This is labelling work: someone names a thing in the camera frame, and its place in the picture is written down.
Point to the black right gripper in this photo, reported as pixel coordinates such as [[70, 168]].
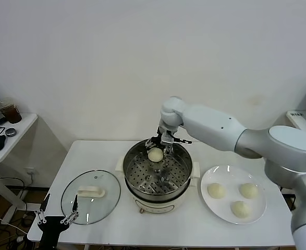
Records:
[[159, 130]]

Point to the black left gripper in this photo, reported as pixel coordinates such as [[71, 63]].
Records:
[[51, 229]]

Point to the white steamed baozi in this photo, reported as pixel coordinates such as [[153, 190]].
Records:
[[248, 190], [216, 190], [240, 209], [155, 155]]

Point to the white and grey right arm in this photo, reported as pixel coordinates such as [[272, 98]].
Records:
[[210, 125]]

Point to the stainless steel steamer basket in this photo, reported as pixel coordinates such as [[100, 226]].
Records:
[[137, 172]]

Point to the cream electric cooker pot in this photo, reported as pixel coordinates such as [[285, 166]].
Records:
[[155, 205]]

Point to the white round plate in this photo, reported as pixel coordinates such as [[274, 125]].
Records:
[[220, 208]]

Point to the white side desk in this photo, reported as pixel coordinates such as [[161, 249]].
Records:
[[25, 125], [300, 122]]

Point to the grey round earbud case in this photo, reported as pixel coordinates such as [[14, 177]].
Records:
[[11, 132]]

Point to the plastic cup of brown drink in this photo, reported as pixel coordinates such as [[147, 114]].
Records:
[[11, 114]]

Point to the white sticker with black print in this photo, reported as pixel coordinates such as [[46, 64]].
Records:
[[296, 114]]

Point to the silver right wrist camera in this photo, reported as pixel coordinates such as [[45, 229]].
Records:
[[167, 139]]

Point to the white wall socket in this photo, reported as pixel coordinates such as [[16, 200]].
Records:
[[31, 172]]

